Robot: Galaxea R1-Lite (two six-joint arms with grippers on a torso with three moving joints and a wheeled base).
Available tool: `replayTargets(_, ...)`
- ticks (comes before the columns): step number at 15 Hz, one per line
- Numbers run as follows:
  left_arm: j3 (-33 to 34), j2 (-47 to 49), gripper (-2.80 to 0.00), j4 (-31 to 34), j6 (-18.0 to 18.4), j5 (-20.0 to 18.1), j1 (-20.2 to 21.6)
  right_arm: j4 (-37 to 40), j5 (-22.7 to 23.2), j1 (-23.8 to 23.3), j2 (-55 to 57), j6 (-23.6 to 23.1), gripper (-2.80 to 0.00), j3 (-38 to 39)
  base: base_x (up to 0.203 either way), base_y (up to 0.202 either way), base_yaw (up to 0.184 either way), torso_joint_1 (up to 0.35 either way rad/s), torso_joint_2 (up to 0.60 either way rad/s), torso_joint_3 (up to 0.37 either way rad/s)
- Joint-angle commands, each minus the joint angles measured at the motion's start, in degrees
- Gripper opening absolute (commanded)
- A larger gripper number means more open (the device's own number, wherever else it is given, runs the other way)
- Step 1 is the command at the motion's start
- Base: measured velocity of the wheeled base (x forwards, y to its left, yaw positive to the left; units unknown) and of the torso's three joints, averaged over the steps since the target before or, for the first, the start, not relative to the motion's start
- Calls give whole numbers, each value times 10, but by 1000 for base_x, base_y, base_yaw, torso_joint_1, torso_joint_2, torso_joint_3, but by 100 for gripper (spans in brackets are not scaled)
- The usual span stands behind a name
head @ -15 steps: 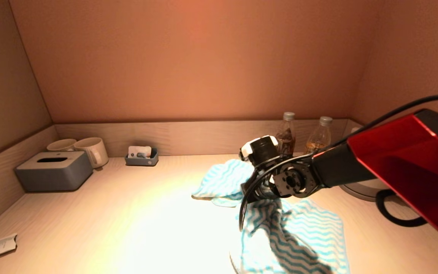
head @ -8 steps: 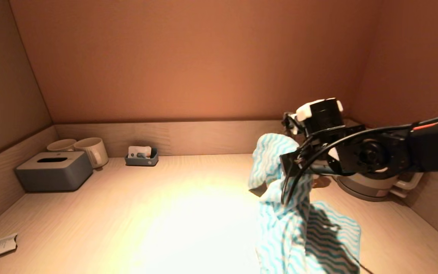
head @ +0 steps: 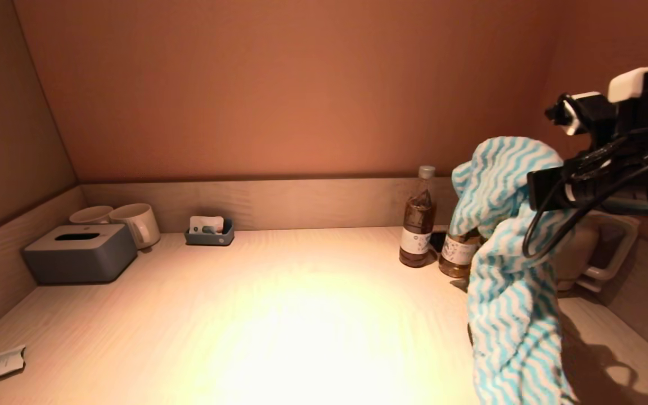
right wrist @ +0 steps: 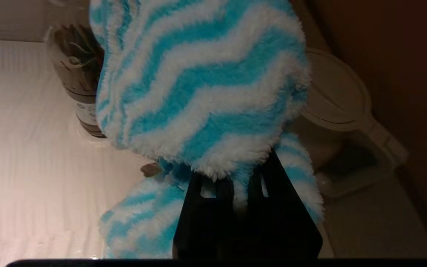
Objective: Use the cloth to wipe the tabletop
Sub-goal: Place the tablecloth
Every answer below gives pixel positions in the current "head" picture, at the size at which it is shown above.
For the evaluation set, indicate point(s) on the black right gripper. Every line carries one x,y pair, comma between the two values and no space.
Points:
611,163

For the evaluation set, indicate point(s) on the blue white striped towel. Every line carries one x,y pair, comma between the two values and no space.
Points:
504,315

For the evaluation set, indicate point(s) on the small blue-grey tray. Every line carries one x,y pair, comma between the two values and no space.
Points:
208,239

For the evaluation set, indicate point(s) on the white sachet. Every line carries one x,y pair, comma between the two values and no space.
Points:
203,223

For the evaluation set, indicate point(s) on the white electric kettle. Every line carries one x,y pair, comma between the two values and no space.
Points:
577,253

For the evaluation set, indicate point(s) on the dark tea bottle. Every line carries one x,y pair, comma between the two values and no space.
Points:
417,225

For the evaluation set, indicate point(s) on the grey tissue box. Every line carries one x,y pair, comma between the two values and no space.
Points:
76,257

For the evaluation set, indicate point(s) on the white ceramic mug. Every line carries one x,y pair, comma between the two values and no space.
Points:
90,215
133,221

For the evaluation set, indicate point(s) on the black wall socket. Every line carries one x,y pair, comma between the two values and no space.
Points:
437,241

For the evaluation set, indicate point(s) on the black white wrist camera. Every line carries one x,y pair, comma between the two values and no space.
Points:
633,112

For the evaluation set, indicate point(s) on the amber tea bottle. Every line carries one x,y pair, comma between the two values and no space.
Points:
459,256

